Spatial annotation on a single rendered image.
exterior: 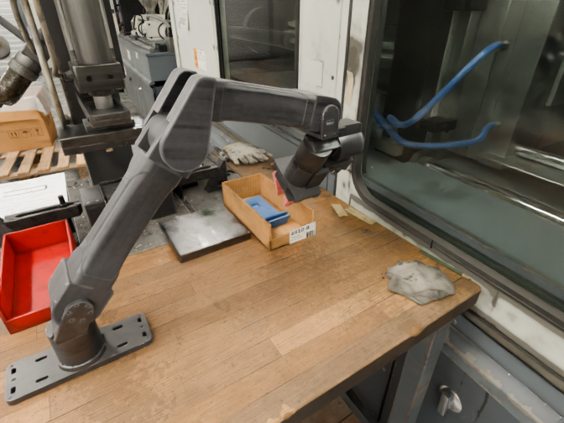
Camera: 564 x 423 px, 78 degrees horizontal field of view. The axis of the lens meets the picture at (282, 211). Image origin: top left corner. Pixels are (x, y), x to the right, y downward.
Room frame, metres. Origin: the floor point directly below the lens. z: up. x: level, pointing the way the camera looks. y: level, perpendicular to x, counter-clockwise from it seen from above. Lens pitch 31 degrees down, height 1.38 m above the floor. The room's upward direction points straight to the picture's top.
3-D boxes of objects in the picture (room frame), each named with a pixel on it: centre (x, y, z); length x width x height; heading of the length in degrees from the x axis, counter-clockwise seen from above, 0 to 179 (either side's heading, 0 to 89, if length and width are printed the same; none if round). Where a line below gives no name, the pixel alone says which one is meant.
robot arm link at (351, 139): (0.63, -0.09, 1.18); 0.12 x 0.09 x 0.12; 124
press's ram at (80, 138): (0.83, 0.44, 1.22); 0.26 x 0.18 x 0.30; 32
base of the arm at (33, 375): (0.35, 0.31, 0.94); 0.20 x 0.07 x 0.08; 122
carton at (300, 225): (0.76, 0.04, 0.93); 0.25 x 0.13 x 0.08; 32
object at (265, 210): (0.78, 0.06, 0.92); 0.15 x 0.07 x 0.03; 32
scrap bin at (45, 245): (0.53, 0.47, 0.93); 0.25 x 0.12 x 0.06; 32
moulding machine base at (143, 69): (6.31, 2.23, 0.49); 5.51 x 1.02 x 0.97; 29
